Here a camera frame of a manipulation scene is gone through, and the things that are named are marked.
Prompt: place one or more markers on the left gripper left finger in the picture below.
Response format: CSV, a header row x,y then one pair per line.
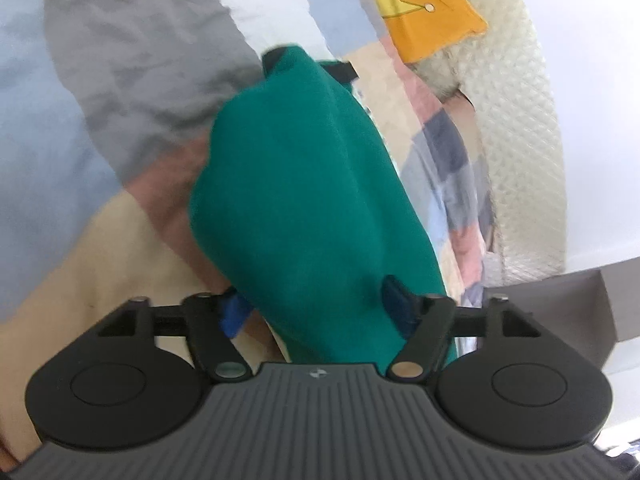
x,y
210,348

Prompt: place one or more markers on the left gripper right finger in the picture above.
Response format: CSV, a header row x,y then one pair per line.
x,y
426,324

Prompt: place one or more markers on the green hooded sweatshirt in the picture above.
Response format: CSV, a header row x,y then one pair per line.
x,y
300,206

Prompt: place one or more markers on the grey bedside cabinet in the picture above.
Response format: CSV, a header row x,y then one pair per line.
x,y
595,311

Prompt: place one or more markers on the checkered bed pillow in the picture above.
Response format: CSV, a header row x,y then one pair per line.
x,y
462,113

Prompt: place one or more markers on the cream quilted headboard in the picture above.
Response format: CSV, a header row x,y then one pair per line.
x,y
503,75

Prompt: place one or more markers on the patchwork checkered duvet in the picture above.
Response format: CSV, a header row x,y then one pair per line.
x,y
106,107

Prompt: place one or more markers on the yellow crown pillow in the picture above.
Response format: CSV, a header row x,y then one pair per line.
x,y
420,28

